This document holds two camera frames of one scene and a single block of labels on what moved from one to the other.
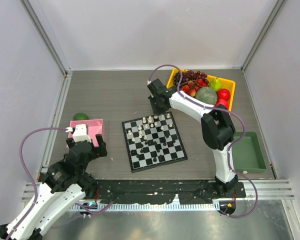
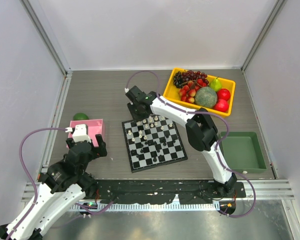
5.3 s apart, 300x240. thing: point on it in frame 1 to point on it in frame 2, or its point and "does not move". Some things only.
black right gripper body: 156,106 to 136,114
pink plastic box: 95,127 does not move
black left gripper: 101,151 does not move
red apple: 220,101 does not move
